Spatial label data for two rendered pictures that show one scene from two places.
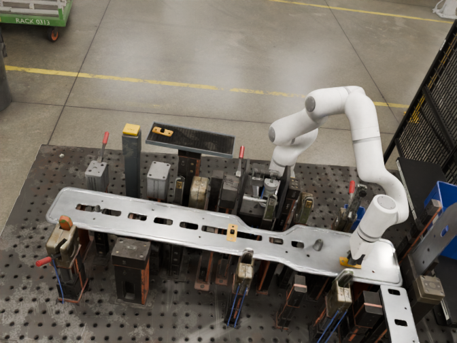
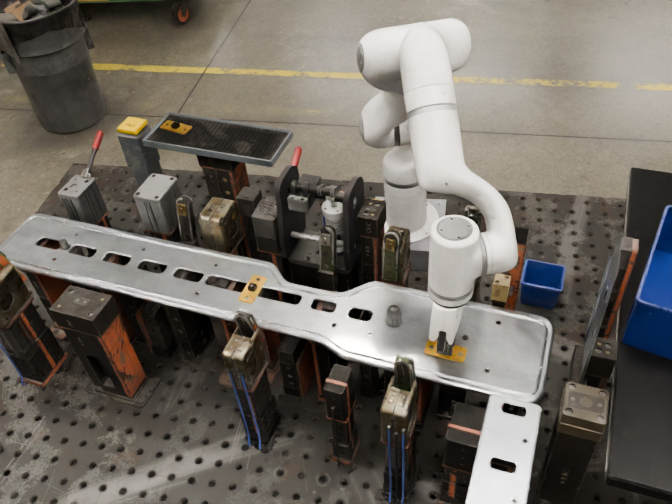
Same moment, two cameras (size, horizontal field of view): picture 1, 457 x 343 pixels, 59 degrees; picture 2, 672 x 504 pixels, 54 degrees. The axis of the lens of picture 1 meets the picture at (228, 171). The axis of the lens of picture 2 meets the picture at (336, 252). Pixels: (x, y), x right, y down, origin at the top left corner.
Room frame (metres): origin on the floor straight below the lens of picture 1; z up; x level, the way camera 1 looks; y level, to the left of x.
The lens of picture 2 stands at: (0.13, -0.69, 2.13)
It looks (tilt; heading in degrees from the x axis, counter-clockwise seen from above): 44 degrees down; 25
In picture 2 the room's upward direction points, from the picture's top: 6 degrees counter-clockwise
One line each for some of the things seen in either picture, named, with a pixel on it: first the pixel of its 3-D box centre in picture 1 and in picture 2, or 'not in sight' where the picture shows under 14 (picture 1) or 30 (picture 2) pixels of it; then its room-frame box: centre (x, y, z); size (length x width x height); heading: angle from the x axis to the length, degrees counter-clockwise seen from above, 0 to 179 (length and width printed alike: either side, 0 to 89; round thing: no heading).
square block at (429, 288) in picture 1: (410, 309); (569, 451); (0.90, -0.80, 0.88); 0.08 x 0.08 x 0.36; 1
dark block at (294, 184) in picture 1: (283, 216); (374, 271); (1.23, -0.28, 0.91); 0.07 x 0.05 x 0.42; 1
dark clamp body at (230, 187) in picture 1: (225, 212); (279, 262); (1.21, -0.02, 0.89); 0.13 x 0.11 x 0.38; 1
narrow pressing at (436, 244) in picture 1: (435, 240); (598, 313); (1.02, -0.79, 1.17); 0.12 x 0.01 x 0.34; 1
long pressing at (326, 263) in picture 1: (226, 234); (244, 291); (1.00, -0.04, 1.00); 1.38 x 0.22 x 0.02; 91
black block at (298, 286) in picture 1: (291, 304); (343, 418); (0.85, -0.34, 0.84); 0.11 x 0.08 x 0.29; 1
